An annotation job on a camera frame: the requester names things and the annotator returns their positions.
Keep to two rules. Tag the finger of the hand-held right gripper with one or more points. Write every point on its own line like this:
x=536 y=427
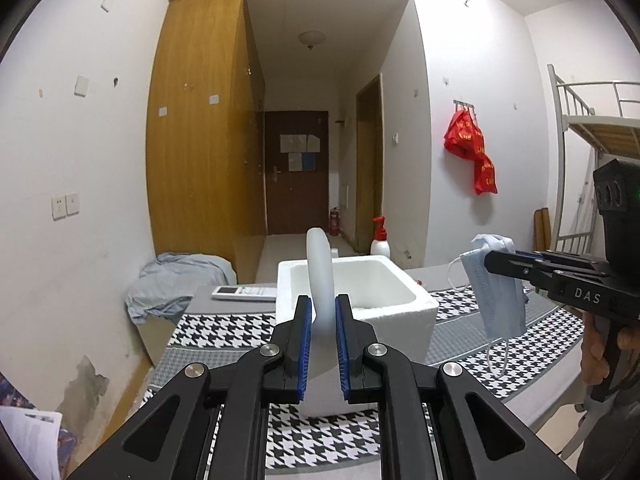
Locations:
x=545 y=280
x=575 y=264

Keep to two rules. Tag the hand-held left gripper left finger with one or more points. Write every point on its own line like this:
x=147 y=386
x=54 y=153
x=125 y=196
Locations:
x=302 y=350

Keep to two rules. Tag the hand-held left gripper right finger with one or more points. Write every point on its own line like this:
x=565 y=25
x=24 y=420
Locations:
x=342 y=350

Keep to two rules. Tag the blue face mask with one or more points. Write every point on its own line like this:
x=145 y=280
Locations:
x=495 y=305

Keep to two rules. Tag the white foam box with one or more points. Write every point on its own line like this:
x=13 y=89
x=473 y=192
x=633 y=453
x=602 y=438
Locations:
x=385 y=287

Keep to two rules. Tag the white foam lid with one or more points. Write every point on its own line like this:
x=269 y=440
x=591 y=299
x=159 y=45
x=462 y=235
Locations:
x=320 y=270

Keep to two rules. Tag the person's right hand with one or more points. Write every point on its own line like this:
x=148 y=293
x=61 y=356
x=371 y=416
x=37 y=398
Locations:
x=592 y=355

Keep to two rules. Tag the leaning wooden boards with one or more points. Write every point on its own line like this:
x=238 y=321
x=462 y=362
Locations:
x=542 y=230

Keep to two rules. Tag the houndstooth table cloth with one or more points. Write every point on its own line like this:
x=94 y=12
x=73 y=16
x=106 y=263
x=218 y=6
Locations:
x=225 y=332

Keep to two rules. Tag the white remote control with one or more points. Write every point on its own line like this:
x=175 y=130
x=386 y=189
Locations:
x=242 y=292

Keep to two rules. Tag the metal bunk bed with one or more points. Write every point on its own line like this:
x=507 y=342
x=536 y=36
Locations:
x=575 y=125

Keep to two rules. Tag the white red-pump bottle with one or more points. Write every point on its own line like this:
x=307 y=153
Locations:
x=380 y=246

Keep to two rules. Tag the red plastic bag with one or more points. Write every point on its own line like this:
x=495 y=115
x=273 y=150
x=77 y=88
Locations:
x=462 y=135
x=485 y=175

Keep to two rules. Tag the red fire extinguisher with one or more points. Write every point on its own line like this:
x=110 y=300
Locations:
x=334 y=222

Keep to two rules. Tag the light blue crumpled cloth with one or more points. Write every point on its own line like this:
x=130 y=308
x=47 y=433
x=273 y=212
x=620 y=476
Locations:
x=175 y=280

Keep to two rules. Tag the dark brown door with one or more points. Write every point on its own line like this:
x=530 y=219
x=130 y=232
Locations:
x=295 y=200

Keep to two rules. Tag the wooden side door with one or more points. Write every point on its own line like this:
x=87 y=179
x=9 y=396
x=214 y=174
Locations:
x=367 y=175

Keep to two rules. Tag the blue paper notice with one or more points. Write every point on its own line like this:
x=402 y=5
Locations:
x=308 y=161

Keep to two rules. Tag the white paper notice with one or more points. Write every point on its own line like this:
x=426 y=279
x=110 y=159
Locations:
x=292 y=143
x=313 y=143

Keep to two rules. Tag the wooden wardrobe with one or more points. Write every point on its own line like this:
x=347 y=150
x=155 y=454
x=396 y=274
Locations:
x=200 y=170

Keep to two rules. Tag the floral printed fabric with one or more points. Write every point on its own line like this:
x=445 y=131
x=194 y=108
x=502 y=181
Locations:
x=67 y=447

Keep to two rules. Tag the white paper sheet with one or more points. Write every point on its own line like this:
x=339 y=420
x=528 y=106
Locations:
x=30 y=440

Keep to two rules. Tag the ceiling lamp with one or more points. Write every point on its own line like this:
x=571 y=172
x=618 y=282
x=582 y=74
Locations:
x=312 y=39

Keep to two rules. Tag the wall hook rack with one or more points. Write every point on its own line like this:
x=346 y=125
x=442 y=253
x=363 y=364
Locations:
x=463 y=105

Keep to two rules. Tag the white wall socket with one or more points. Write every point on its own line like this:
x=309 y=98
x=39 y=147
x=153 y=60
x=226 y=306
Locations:
x=59 y=207
x=73 y=203

